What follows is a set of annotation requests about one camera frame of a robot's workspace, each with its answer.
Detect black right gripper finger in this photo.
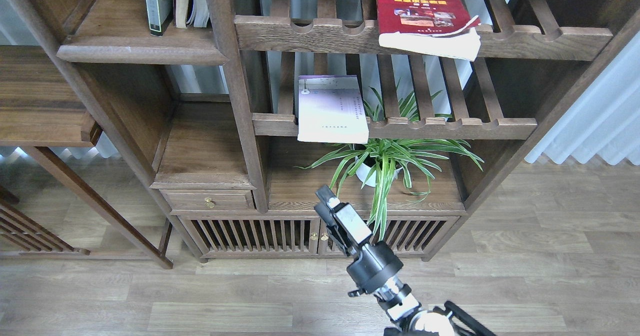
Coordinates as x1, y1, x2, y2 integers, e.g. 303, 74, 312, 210
314, 205, 358, 257
315, 184, 372, 249

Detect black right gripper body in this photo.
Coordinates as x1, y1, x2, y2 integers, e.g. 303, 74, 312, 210
346, 244, 403, 297

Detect red cover book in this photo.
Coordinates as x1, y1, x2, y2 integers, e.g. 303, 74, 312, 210
376, 0, 482, 61

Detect green and grey book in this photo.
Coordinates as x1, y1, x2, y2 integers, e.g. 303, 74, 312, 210
145, 0, 174, 36

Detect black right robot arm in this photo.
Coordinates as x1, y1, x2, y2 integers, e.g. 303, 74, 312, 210
314, 185, 493, 336

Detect upright books on shelf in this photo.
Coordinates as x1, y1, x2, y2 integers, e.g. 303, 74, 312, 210
173, 0, 210, 28

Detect white plant pot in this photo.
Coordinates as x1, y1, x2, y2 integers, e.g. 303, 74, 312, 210
355, 156, 403, 187

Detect green spider plant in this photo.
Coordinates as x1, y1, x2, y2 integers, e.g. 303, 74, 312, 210
298, 79, 485, 242

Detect pale lavender book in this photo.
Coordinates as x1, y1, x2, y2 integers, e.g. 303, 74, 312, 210
297, 75, 370, 143

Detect dark wooden bookshelf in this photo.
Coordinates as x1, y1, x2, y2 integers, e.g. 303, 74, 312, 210
8, 0, 639, 261

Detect brass drawer knob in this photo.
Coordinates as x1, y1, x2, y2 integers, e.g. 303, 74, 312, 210
204, 197, 217, 208

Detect white curtain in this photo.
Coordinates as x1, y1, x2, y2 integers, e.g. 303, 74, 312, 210
525, 34, 640, 165

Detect wooden side furniture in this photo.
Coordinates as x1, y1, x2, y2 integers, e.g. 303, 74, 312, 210
0, 146, 174, 270

